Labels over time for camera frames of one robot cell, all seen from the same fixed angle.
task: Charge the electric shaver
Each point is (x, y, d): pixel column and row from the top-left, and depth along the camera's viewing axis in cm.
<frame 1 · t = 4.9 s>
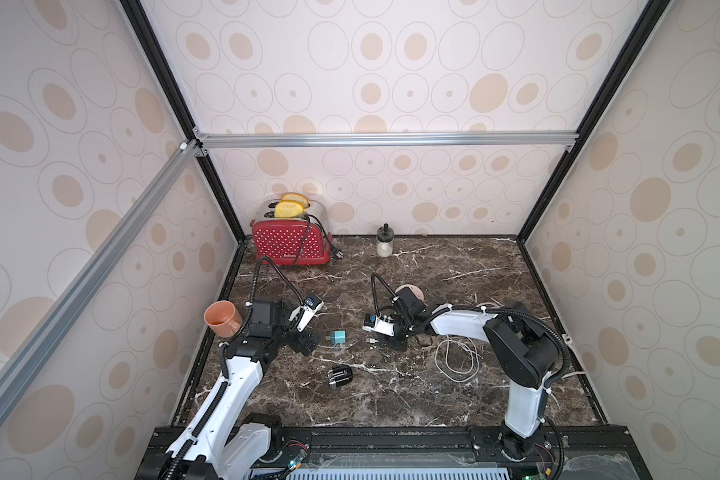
left hand: (315, 318, 81), fingers open
right hand: (380, 343, 92), fingers open
red toaster: (292, 241, 105), point 12 cm above the table
yellow toast slice front: (288, 209, 105), point 20 cm above the table
glass bottle black pump: (384, 244, 114), point 5 cm above the table
orange ceramic mug: (223, 318, 94), point 5 cm above the table

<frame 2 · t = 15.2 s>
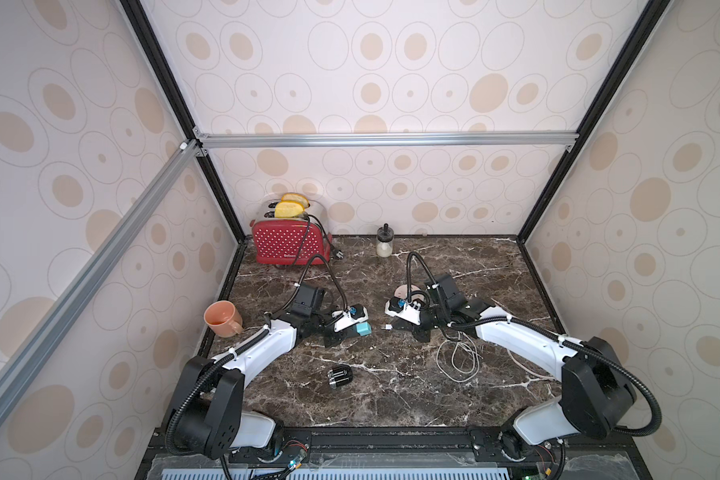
left hand: (359, 324, 84), fingers open
right hand: (396, 327, 83), fingers closed
the named things where they were.

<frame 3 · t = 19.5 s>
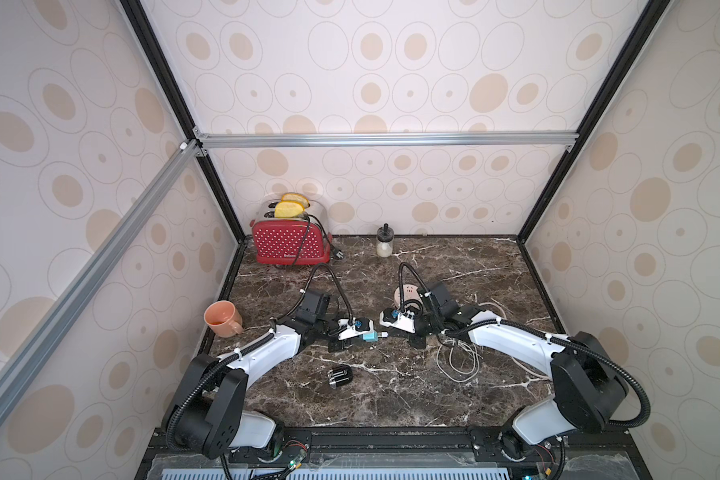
left hand: (365, 329, 84), fingers open
right hand: (391, 334, 84), fingers closed
the named things where they were.

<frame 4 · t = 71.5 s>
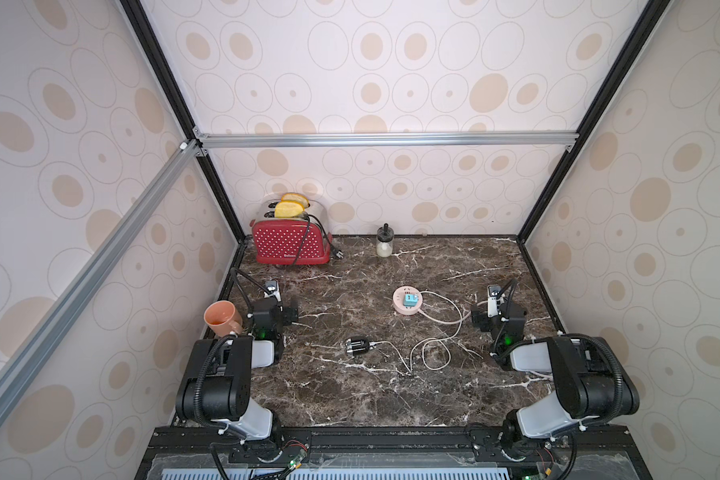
left hand: (281, 295, 94), fingers open
right hand: (493, 303, 94), fingers open
the named things where they were.

